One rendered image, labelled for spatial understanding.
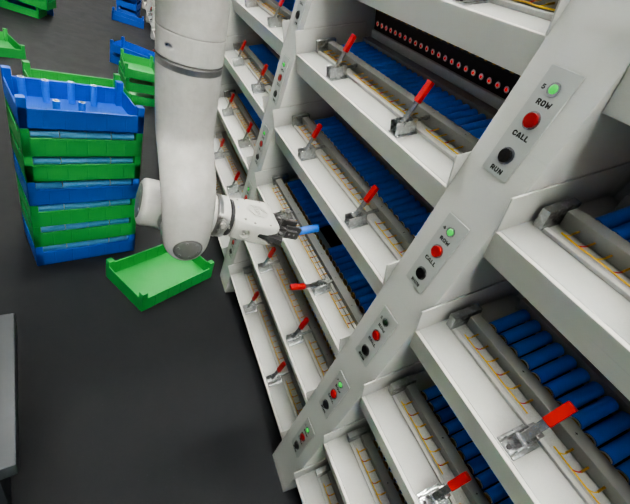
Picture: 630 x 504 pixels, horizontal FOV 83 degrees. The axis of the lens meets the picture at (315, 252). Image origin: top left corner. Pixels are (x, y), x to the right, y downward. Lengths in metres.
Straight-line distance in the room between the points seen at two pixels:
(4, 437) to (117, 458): 0.33
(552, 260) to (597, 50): 0.21
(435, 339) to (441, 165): 0.26
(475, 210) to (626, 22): 0.22
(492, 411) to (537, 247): 0.22
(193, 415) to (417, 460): 0.66
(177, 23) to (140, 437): 0.92
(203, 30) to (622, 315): 0.56
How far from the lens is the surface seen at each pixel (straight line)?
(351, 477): 0.85
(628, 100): 0.46
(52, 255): 1.46
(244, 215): 0.72
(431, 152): 0.61
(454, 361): 0.56
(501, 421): 0.55
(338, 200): 0.77
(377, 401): 0.70
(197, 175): 0.58
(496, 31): 0.56
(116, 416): 1.13
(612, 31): 0.48
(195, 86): 0.56
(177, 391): 1.17
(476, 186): 0.50
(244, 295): 1.28
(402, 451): 0.69
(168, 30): 0.55
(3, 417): 0.85
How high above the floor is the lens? 1.02
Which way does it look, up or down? 35 degrees down
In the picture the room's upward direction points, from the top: 25 degrees clockwise
